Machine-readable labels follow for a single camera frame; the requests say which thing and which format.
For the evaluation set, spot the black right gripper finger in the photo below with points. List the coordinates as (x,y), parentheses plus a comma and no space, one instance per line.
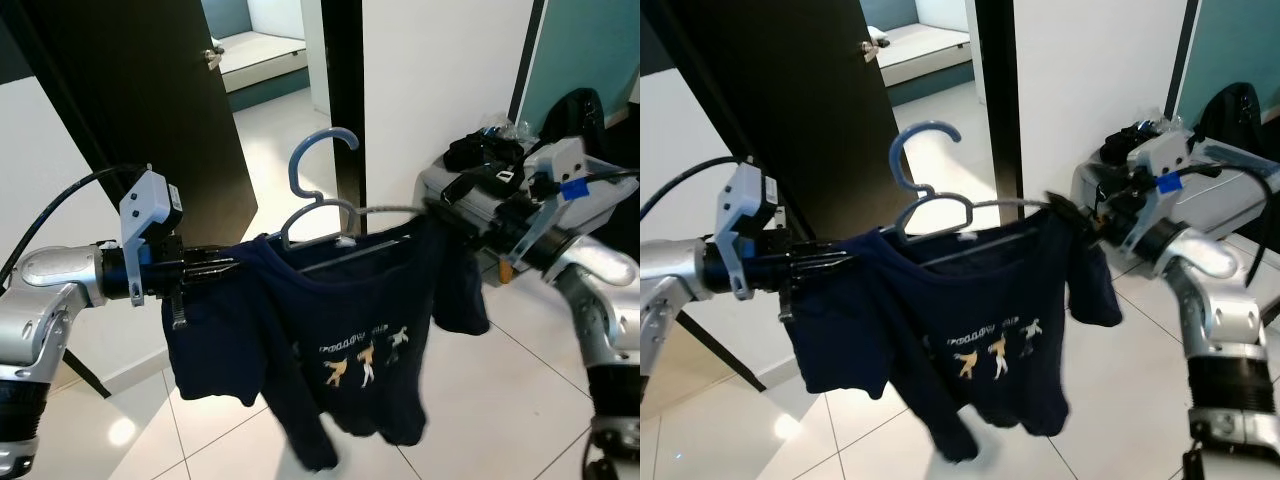
(447,205)
(452,221)
(1067,200)
(1072,216)

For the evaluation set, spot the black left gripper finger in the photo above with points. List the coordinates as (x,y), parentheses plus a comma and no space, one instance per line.
(825,254)
(210,278)
(212,261)
(822,273)

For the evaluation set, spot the navy blue sweater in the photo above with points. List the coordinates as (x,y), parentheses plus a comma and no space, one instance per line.
(940,300)
(330,310)

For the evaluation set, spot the grey blue plastic hanger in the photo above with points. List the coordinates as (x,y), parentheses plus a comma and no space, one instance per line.
(320,134)
(925,126)

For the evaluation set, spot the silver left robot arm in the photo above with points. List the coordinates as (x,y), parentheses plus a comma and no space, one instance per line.
(45,290)
(670,290)

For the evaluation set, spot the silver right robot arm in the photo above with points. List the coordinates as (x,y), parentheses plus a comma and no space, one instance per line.
(590,270)
(1215,310)

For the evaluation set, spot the grey equipment case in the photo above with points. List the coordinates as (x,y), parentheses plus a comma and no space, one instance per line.
(1240,190)
(615,205)

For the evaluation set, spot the black bag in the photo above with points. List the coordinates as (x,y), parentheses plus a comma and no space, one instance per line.
(1230,110)
(575,115)

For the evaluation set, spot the dark brown door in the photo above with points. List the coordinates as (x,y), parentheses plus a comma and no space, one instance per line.
(790,90)
(130,90)

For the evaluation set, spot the bed with white mattress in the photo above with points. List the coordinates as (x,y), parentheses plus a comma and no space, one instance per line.
(265,60)
(925,50)

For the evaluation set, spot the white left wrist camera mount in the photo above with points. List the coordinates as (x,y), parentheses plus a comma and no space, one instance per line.
(750,195)
(150,200)

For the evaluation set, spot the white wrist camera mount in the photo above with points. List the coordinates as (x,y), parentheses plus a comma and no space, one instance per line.
(750,195)
(150,200)
(565,160)
(1165,150)

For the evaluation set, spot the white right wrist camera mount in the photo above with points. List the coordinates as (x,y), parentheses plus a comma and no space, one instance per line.
(565,160)
(1165,150)

